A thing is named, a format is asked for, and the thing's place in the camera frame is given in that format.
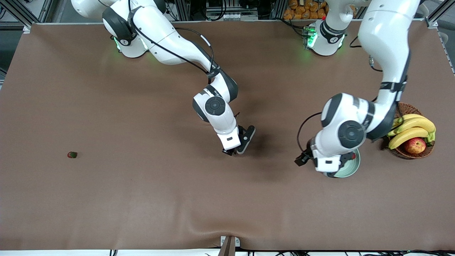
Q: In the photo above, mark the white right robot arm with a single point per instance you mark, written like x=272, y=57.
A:
x=160, y=32

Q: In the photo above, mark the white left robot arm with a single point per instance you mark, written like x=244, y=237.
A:
x=384, y=35

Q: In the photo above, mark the light green round plate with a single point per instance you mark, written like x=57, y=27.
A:
x=352, y=167

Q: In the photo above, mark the brown table cover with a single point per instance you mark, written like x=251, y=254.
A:
x=142, y=177

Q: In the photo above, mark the yellow banana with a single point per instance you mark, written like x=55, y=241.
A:
x=417, y=124
x=397, y=123
x=412, y=116
x=405, y=137
x=393, y=132

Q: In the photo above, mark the red yellow apple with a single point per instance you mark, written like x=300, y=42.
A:
x=415, y=145

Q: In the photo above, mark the brown wicker basket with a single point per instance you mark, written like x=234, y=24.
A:
x=408, y=106

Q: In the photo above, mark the white connector strip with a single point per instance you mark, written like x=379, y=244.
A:
x=240, y=16

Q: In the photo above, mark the pile of orange objects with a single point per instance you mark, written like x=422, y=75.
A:
x=302, y=10

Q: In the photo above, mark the grey metal mount bracket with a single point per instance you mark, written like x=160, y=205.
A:
x=229, y=245

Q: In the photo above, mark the aluminium frame post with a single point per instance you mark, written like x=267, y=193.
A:
x=182, y=10

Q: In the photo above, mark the aluminium side rail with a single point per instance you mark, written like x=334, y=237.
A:
x=447, y=51

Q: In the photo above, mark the aluminium frame corner profile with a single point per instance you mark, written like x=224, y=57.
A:
x=432, y=22

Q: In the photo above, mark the aluminium frame strut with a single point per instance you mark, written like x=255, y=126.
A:
x=26, y=29

